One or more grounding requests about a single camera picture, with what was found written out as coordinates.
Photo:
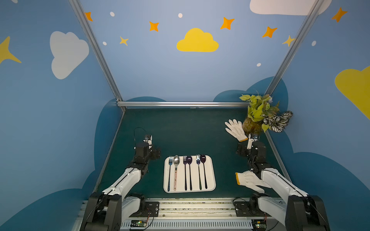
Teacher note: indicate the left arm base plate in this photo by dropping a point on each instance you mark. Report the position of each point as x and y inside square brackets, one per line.
[147, 209]

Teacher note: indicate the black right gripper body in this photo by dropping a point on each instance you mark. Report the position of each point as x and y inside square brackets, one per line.
[241, 149]

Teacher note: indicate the white glove far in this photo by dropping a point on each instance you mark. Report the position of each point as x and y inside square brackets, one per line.
[234, 128]

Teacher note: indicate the horizontal aluminium frame rail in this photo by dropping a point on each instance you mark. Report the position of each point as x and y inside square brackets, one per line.
[181, 104]

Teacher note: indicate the white tray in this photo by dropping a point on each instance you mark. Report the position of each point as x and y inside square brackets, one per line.
[194, 174]

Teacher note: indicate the blue fork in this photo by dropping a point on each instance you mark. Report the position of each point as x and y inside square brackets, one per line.
[169, 177]

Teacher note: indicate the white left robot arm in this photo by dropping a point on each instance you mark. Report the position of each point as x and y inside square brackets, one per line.
[105, 211]

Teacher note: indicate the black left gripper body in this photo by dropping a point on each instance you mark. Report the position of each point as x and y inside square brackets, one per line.
[156, 153]

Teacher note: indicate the right aluminium frame post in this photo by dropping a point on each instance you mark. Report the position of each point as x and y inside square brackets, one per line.
[300, 36]

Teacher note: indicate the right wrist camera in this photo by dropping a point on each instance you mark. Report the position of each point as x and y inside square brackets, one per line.
[252, 138]

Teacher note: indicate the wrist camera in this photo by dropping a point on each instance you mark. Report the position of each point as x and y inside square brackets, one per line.
[148, 139]
[252, 138]

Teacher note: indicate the aluminium frame post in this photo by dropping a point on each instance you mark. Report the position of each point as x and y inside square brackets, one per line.
[300, 36]
[84, 22]

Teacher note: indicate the silver spoon pink handle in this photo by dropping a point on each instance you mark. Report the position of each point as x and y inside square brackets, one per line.
[176, 161]

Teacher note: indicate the front aluminium rail base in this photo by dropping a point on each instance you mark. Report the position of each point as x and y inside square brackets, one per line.
[193, 214]

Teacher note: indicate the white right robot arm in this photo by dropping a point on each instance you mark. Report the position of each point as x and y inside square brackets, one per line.
[275, 195]

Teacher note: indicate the green potted plant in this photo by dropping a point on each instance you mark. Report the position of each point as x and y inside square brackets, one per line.
[260, 109]

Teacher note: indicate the zebra striped cloth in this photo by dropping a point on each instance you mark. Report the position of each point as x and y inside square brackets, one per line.
[277, 123]

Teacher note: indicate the white glove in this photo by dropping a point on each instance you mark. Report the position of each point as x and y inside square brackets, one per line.
[234, 128]
[251, 181]

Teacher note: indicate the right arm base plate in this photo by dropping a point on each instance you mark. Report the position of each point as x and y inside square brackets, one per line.
[243, 209]

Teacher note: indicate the purple spoon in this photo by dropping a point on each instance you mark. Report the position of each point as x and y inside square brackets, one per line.
[189, 161]
[203, 160]

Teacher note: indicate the left aluminium frame post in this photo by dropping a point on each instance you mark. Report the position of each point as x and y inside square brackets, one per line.
[84, 22]

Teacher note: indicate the white glove near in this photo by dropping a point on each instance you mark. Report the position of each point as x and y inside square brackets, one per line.
[251, 181]

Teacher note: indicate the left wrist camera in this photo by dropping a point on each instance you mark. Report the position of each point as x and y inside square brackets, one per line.
[148, 139]

